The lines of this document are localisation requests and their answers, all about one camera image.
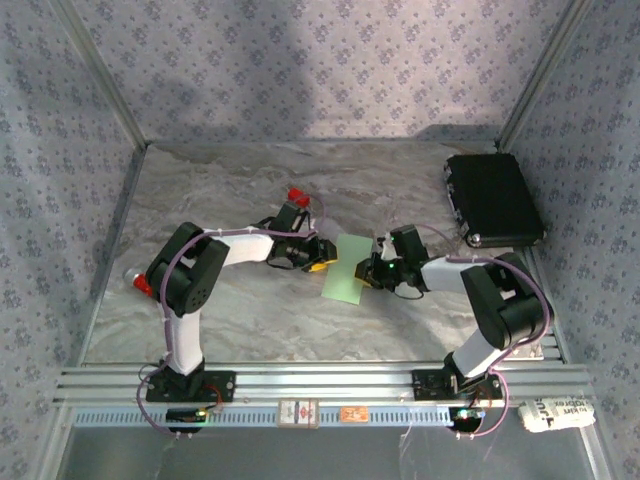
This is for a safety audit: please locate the slotted grey cable duct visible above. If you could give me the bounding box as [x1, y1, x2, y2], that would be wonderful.
[72, 404, 526, 430]

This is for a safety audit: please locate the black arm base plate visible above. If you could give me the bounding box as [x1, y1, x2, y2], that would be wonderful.
[412, 368, 504, 401]
[145, 369, 237, 404]

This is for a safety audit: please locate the aluminium corner post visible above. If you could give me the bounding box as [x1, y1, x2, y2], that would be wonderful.
[49, 0, 151, 151]
[496, 0, 597, 151]

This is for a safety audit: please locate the white printed tape roll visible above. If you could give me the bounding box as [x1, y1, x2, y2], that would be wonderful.
[517, 397, 599, 434]

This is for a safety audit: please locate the grey metal sheet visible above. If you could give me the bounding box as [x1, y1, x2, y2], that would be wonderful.
[54, 424, 614, 480]

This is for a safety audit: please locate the black case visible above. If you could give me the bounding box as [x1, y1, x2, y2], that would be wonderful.
[443, 153, 546, 250]

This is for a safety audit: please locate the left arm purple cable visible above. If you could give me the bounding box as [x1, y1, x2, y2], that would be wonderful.
[134, 194, 327, 441]

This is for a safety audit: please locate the light green paper sheet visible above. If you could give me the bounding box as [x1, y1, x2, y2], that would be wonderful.
[321, 233, 375, 306]

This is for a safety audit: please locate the black controller board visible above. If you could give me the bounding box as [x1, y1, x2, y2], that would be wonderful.
[448, 406, 487, 432]
[165, 407, 209, 434]

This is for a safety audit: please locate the aluminium mounting rail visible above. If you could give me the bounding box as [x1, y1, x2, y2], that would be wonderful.
[52, 363, 594, 407]

